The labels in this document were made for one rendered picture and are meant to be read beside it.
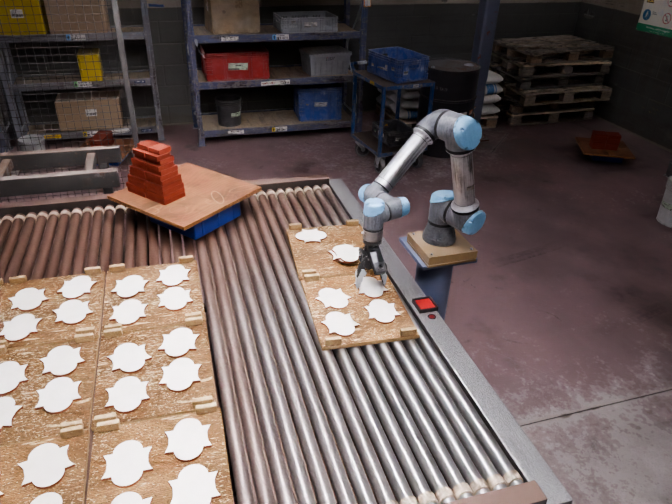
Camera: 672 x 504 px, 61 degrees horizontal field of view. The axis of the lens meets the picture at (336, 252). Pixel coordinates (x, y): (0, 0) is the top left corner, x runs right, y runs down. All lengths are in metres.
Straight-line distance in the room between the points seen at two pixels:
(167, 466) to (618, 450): 2.24
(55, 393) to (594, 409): 2.57
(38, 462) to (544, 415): 2.36
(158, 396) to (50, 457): 0.32
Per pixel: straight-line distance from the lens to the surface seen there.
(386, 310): 2.10
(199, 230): 2.59
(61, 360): 2.04
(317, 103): 6.49
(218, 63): 6.14
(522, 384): 3.35
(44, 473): 1.73
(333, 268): 2.33
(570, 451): 3.11
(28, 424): 1.88
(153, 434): 1.74
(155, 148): 2.61
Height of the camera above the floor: 2.21
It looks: 31 degrees down
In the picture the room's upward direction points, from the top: 2 degrees clockwise
